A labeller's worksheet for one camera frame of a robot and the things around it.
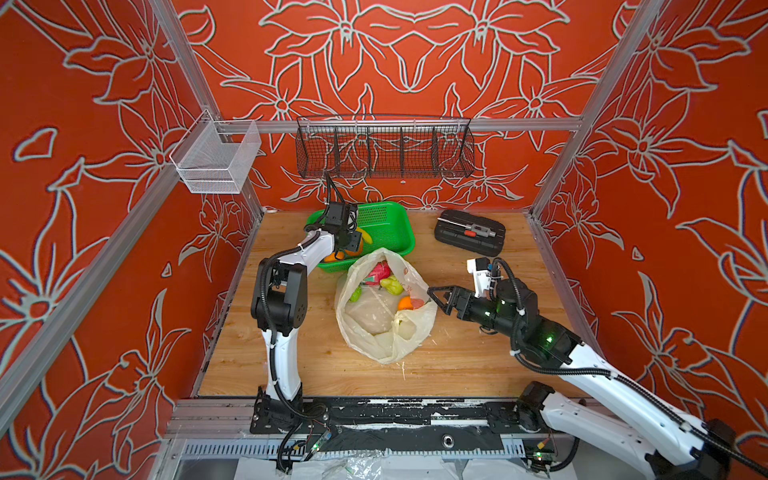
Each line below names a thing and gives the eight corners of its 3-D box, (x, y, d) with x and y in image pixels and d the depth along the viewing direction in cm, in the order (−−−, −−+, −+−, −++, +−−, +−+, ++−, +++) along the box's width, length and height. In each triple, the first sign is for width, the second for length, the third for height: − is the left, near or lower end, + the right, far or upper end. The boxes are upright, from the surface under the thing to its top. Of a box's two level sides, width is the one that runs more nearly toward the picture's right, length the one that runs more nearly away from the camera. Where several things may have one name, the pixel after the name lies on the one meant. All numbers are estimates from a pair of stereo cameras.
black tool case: (431, 241, 110) (433, 230, 105) (440, 212, 120) (442, 201, 115) (498, 258, 105) (503, 247, 100) (501, 226, 115) (507, 215, 110)
